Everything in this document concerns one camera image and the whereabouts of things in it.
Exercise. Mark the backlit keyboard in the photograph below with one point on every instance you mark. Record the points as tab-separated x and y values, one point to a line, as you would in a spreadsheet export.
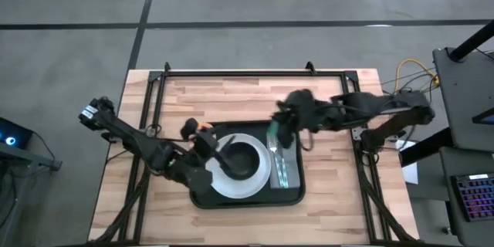
476	198

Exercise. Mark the black pole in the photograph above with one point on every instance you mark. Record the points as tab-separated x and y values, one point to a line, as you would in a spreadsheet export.
471	42

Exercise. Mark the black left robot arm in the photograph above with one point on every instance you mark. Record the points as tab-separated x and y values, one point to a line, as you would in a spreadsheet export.
127	139

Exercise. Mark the grey napkin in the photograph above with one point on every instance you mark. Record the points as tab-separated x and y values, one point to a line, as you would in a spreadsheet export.
295	170

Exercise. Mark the grey metal stand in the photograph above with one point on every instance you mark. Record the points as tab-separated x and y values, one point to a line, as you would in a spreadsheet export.
23	158

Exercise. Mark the dark tablet screen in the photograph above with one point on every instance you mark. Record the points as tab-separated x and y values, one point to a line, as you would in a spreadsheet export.
485	117

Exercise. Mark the black aluminium table frame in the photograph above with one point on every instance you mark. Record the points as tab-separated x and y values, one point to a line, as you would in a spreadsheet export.
251	73

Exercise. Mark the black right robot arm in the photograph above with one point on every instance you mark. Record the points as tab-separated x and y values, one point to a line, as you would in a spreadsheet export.
378	104

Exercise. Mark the black blue-lit device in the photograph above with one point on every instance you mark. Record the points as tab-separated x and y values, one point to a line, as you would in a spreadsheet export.
13	133

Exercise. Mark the black diagonal rail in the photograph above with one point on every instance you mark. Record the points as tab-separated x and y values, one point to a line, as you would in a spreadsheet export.
422	148

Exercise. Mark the orange mug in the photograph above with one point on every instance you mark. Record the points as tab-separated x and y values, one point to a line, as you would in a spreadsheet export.
205	126

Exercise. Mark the grey desk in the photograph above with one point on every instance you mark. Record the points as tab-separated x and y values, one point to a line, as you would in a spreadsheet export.
474	160

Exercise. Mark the black serving tray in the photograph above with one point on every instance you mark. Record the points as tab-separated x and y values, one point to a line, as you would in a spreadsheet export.
251	202

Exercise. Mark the white round plate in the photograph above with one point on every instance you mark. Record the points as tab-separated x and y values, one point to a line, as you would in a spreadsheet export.
239	189

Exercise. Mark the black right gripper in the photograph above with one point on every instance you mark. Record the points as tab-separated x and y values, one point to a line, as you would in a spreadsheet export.
303	110

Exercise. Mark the black bowl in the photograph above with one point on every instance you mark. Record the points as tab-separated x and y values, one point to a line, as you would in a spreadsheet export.
245	160

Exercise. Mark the white paper sheet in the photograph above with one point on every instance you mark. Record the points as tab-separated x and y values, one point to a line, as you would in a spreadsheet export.
411	170

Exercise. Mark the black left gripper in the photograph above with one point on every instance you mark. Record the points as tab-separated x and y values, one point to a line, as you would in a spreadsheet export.
204	144

